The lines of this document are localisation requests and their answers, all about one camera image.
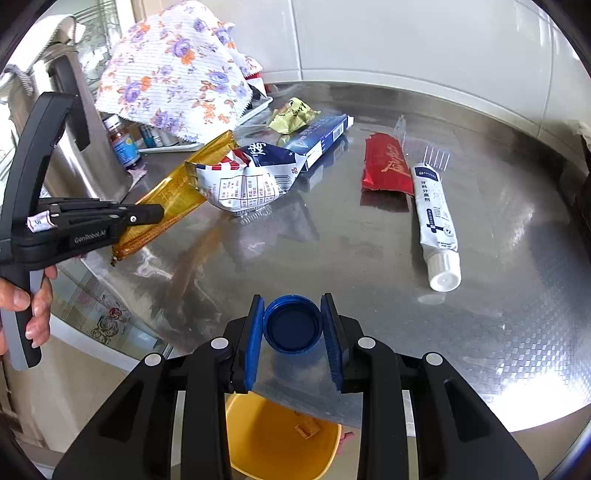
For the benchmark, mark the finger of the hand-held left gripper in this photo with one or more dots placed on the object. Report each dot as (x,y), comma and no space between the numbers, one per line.
(143,213)

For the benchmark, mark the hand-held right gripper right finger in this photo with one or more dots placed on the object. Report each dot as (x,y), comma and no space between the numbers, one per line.
(330,341)

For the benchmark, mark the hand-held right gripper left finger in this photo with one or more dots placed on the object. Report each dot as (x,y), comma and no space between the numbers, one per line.
(254,341)

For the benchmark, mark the gold foil wrapper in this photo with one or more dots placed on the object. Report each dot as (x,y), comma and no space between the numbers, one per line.
(173,198)

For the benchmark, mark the blue plastic bottle cap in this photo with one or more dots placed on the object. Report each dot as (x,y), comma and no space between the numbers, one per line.
(293,325)

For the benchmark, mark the yellow plastic bin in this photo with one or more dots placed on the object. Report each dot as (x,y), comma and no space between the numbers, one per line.
(277,443)

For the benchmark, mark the yellow-green snack wrapper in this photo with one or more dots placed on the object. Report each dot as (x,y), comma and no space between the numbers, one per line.
(291,117)

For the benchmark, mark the red foil packet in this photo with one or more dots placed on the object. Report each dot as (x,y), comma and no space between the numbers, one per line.
(385,166)

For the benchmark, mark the person's left hand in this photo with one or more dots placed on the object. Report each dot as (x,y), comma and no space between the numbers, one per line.
(44,295)

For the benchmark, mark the stainless steel kettle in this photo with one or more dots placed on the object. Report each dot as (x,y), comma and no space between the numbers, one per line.
(87,152)

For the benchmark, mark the brown bottle with blue label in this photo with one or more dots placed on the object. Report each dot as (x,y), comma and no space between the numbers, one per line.
(123,145)

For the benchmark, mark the small paper scrap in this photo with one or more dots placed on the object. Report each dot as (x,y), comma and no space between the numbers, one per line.
(307,430)

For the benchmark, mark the crumpled white blue bag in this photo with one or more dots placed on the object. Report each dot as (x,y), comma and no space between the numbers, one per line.
(249,180)

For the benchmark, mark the grey white towel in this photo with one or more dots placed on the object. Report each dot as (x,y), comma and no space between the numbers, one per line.
(51,32)

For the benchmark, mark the floral cloth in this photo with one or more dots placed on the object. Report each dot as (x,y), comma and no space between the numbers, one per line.
(175,69)

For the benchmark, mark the white tube with cap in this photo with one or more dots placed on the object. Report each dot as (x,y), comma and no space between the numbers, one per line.
(436,217)

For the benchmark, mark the blue cardboard box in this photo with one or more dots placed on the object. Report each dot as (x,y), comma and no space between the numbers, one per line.
(321,138)

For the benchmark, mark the clear plastic piece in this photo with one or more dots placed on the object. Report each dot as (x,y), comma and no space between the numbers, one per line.
(427,154)

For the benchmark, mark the dark object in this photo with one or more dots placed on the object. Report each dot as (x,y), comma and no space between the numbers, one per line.
(582,175)

